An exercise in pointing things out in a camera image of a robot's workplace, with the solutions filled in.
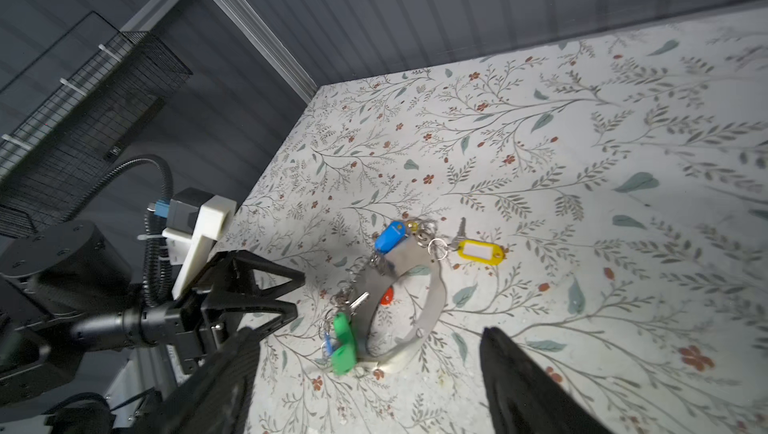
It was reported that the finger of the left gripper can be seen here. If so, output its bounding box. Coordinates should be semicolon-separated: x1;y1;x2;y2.
206;250;306;304
201;298;298;347

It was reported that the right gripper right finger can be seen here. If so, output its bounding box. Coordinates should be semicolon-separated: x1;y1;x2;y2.
479;327;609;434

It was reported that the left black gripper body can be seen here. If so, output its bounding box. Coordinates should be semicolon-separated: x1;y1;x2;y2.
170;251;240;374

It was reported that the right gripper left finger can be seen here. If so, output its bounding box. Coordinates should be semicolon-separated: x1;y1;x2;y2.
127;328;261;433

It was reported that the keyring bunch with grey strap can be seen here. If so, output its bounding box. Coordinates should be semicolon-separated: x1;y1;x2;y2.
321;218;505;374

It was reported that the key with green tag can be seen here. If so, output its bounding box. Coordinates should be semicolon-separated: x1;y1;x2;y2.
330;292;370;376

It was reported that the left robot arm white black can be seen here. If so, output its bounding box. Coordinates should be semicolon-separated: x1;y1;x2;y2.
1;221;305;433

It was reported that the floral table mat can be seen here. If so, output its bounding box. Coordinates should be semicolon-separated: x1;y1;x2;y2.
220;6;767;433

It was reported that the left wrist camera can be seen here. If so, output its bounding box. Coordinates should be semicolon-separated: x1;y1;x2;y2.
153;187;237;299

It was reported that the black wire basket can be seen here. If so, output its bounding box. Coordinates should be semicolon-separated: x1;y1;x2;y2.
1;32;192;238

